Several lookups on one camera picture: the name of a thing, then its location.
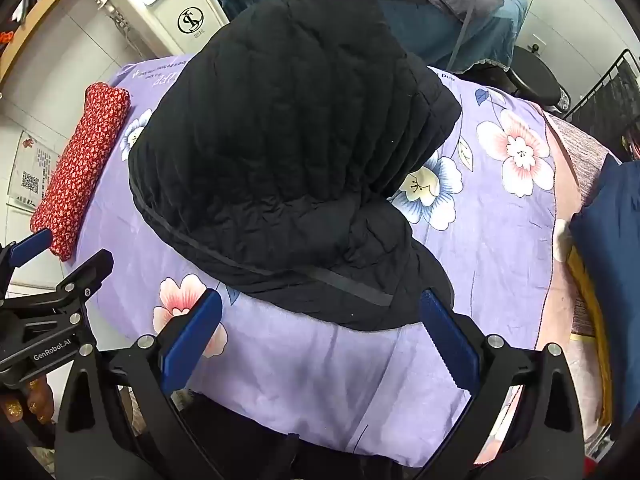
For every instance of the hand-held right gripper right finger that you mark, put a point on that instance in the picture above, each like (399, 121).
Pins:
(447, 345)

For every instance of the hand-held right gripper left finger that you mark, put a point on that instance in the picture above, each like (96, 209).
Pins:
(192, 345)

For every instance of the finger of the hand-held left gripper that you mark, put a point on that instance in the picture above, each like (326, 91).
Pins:
(32, 249)
(87, 270)

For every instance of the black quilted jacket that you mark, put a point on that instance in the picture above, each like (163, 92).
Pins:
(280, 135)

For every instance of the person's left hand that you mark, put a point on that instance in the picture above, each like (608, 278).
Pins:
(30, 402)

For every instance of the red floral pillow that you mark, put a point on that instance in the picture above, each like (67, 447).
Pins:
(82, 170)

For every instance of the purple floral bedsheet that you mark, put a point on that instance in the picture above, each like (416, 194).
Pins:
(325, 385)

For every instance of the yellow cloth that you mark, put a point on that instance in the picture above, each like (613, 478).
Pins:
(595, 340)

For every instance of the navy blue cloth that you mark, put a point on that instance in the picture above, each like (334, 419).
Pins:
(610, 240)

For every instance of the mauve knitted cloth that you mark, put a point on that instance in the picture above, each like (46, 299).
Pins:
(582, 147)

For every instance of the wooden shelf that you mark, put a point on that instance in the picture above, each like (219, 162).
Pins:
(45, 10)

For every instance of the white treatment machine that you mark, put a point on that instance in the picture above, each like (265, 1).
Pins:
(165, 15)

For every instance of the black round stool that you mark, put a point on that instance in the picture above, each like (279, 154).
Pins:
(535, 75)

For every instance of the teal bed cover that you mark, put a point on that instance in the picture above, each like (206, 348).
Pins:
(430, 35)

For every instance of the translucent hanging strip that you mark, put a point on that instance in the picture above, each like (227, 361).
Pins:
(467, 17)

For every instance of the wall poster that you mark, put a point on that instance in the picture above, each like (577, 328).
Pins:
(35, 170)

